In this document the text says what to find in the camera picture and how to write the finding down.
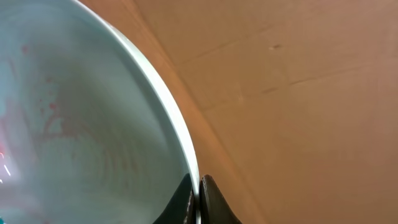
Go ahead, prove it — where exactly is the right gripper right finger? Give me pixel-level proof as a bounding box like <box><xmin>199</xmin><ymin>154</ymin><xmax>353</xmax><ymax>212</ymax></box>
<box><xmin>199</xmin><ymin>175</ymin><xmax>242</xmax><ymax>224</ymax></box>

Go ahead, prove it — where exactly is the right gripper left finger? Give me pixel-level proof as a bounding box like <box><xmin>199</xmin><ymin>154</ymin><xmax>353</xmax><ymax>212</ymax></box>
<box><xmin>154</xmin><ymin>174</ymin><xmax>195</xmax><ymax>224</ymax></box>

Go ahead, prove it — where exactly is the light blue plate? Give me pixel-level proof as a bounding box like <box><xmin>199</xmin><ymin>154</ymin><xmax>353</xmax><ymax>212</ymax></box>
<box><xmin>1</xmin><ymin>1</ymin><xmax>201</xmax><ymax>224</ymax></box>

